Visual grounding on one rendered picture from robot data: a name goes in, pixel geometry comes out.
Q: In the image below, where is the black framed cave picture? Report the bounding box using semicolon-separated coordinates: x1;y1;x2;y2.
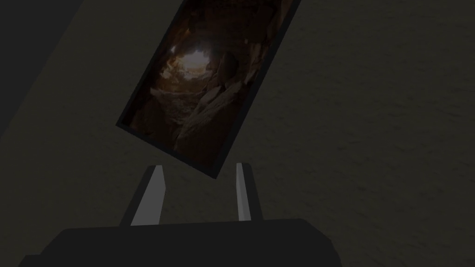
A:
115;0;302;180

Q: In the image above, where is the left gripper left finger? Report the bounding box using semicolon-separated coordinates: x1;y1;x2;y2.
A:
119;165;167;227

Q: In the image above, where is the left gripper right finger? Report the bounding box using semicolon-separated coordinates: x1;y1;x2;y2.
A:
236;162;264;222

